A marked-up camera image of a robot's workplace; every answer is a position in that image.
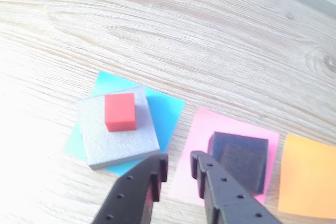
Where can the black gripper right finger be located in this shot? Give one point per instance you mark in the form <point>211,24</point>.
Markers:
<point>231,197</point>

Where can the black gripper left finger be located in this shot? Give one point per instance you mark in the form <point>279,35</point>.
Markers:
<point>131,197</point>

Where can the large grey square block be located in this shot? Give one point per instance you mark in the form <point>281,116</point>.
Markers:
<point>118,145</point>

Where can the orange paper sheet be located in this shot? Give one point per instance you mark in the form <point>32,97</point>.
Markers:
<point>307,176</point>

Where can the small red cube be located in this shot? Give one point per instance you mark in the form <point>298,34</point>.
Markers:
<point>120,111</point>

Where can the small dark grey cube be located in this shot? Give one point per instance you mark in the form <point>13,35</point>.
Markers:
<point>246,166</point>

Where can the medium black square block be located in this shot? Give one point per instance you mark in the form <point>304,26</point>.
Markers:
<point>236,138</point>

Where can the pink paper sheet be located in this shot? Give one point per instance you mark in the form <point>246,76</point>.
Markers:
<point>199,129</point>

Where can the blue paper sheet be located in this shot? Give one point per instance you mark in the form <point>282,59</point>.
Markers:
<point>165,113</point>

